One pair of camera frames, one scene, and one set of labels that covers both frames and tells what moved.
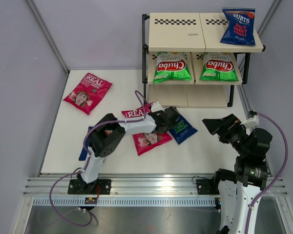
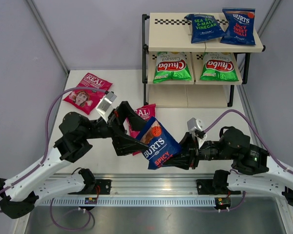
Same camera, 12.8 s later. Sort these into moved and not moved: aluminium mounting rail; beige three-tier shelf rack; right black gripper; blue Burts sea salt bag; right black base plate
Moved: right black gripper; blue Burts sea salt bag
Not moved: aluminium mounting rail; right black base plate; beige three-tier shelf rack
